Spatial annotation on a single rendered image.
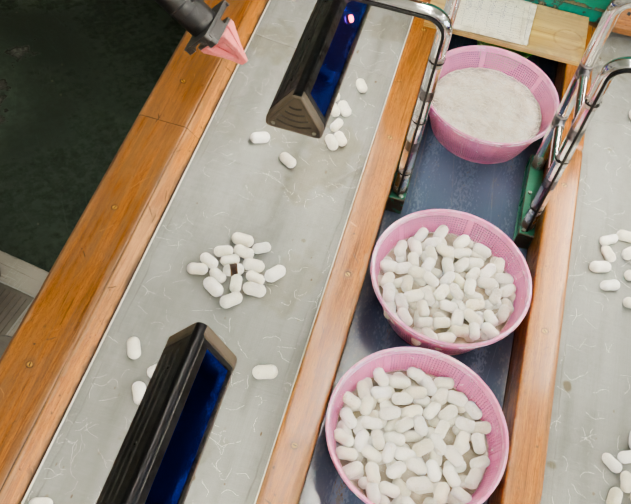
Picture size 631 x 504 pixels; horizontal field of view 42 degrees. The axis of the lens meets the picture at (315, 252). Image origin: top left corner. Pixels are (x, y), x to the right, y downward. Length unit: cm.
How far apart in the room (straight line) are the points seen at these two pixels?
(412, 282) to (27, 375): 61
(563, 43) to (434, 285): 65
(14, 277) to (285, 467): 75
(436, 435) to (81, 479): 51
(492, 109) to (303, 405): 75
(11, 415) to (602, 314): 93
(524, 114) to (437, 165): 21
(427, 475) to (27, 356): 61
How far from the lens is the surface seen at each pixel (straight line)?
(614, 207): 159
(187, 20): 148
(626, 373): 140
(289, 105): 109
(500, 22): 180
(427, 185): 158
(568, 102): 150
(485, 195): 160
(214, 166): 147
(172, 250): 137
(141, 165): 145
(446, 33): 124
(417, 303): 135
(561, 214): 150
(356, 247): 136
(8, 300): 167
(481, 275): 141
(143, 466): 81
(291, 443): 119
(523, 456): 125
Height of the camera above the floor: 187
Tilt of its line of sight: 55 degrees down
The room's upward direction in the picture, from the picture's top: 10 degrees clockwise
